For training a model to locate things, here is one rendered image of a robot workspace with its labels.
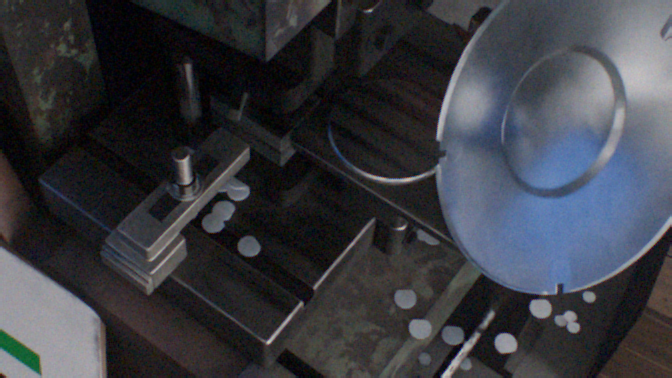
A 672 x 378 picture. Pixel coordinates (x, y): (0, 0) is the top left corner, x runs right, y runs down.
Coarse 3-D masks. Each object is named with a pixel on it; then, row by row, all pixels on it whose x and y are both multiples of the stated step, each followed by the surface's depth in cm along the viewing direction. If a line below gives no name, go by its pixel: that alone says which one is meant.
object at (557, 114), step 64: (512, 0) 87; (576, 0) 81; (640, 0) 75; (512, 64) 85; (576, 64) 79; (640, 64) 74; (448, 128) 90; (512, 128) 83; (576, 128) 77; (640, 128) 73; (448, 192) 88; (512, 192) 82; (576, 192) 76; (640, 192) 72; (512, 256) 81; (576, 256) 75; (640, 256) 70
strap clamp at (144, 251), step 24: (216, 144) 94; (240, 144) 94; (192, 168) 89; (216, 168) 93; (168, 192) 91; (192, 192) 91; (216, 192) 93; (144, 216) 89; (168, 216) 89; (192, 216) 91; (120, 240) 90; (144, 240) 88; (168, 240) 90; (120, 264) 90; (144, 264) 89; (168, 264) 90; (144, 288) 89
